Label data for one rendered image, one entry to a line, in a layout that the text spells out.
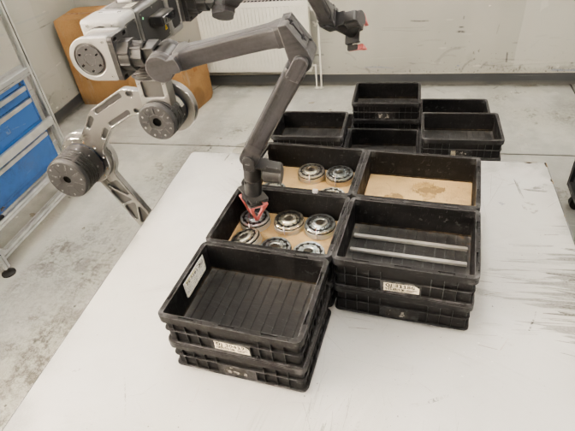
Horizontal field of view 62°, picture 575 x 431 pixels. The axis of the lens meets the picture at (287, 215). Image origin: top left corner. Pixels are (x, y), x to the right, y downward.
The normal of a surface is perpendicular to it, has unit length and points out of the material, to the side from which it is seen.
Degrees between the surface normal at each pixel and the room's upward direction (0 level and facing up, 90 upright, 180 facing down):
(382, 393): 0
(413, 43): 90
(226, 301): 0
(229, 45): 93
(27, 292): 0
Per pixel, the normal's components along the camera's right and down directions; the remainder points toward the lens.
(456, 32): -0.21, 0.63
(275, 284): -0.10, -0.77
